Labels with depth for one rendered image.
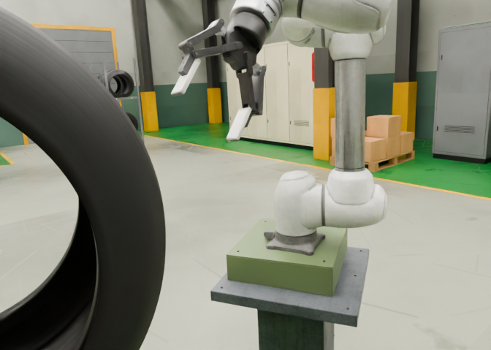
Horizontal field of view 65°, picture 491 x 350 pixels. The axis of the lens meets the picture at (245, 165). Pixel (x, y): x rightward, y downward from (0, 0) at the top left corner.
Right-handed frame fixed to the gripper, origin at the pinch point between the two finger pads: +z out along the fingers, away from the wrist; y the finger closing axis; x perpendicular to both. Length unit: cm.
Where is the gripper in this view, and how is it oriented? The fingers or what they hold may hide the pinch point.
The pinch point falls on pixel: (208, 113)
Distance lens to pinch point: 67.0
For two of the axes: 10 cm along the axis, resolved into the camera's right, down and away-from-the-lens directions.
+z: -3.5, 8.7, -3.6
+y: 6.3, 5.0, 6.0
